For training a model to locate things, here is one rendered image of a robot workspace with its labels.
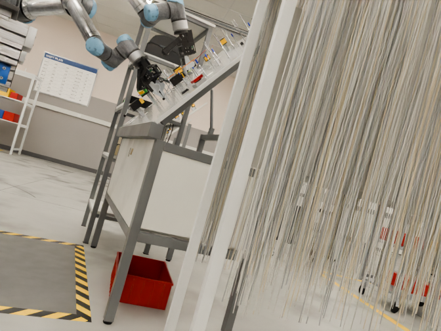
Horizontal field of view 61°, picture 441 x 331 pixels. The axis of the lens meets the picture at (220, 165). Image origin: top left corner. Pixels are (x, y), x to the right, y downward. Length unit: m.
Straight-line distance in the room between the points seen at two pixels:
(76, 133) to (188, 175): 7.91
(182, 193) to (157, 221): 0.16
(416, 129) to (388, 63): 0.19
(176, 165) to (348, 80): 0.89
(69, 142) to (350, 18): 8.76
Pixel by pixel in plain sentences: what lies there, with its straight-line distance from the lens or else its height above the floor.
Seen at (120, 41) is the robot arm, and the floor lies 1.23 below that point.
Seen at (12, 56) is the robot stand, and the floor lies 0.97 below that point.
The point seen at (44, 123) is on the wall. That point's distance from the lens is 9.61.
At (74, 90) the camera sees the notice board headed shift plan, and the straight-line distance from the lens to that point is 9.55.
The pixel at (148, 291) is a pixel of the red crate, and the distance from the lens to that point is 1.97.
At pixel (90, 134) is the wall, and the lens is 9.42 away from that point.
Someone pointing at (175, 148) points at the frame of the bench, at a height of 0.78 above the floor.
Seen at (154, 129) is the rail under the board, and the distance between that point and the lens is 1.59.
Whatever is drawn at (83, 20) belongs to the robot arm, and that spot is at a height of 1.26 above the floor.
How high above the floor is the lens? 0.72
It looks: 2 degrees up
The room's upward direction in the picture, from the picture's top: 16 degrees clockwise
